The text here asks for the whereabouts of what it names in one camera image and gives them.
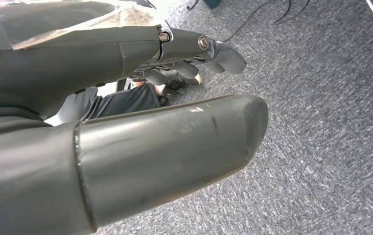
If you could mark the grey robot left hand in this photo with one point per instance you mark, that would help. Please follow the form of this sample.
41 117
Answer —
157 155

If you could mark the person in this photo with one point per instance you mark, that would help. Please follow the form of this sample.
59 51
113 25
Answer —
125 100

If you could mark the dark teal object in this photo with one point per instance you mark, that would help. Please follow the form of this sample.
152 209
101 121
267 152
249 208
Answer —
210 3

